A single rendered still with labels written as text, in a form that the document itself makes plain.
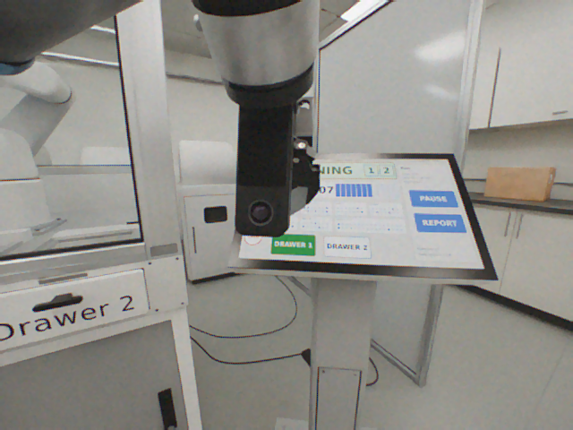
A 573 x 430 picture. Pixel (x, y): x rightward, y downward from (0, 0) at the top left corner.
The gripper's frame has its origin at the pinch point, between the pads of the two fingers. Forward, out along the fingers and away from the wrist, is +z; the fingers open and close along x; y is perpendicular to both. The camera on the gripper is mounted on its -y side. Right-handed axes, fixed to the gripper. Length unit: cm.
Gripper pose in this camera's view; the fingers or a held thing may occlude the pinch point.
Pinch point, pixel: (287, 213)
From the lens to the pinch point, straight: 33.0
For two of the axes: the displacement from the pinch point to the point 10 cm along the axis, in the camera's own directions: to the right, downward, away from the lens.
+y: 0.7, -8.8, 4.6
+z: 0.9, 4.7, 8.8
